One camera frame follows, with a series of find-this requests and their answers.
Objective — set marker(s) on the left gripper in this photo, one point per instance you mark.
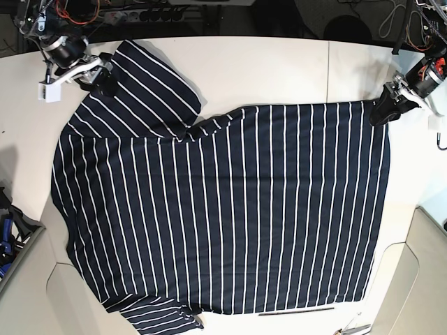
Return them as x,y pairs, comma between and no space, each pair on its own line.
401,95

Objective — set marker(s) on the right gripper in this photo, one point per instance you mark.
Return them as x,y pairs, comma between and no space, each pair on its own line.
91,70

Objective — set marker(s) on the navy white striped T-shirt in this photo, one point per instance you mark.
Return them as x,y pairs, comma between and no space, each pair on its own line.
264,208

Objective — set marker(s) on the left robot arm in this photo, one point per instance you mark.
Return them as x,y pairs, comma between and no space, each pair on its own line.
433,20

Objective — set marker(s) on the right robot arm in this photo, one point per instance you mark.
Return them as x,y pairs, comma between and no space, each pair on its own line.
65,51

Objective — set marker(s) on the white power strip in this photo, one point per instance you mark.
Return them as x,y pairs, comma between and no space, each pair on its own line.
134,16

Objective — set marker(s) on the black round stool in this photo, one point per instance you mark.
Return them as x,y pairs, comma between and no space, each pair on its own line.
349,29

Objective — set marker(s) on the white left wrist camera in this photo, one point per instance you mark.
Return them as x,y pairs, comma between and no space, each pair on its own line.
437,122

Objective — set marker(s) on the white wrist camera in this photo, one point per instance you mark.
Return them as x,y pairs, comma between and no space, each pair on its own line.
437,122
50,93

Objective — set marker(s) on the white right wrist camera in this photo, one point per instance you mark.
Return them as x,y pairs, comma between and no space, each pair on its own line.
50,93

